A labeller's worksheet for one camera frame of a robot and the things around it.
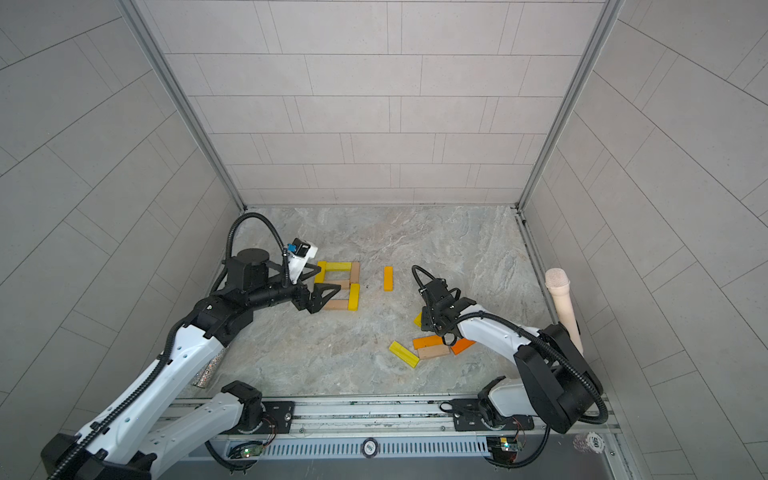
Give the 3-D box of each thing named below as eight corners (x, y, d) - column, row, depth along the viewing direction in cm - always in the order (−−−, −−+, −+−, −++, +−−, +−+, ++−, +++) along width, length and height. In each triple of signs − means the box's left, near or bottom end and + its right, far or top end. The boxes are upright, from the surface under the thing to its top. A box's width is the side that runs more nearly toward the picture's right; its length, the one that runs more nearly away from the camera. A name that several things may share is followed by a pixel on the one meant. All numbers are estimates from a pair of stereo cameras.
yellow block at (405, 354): (389, 349, 84) (388, 347, 82) (394, 341, 85) (394, 339, 84) (414, 369, 81) (414, 366, 79) (419, 360, 82) (420, 358, 80)
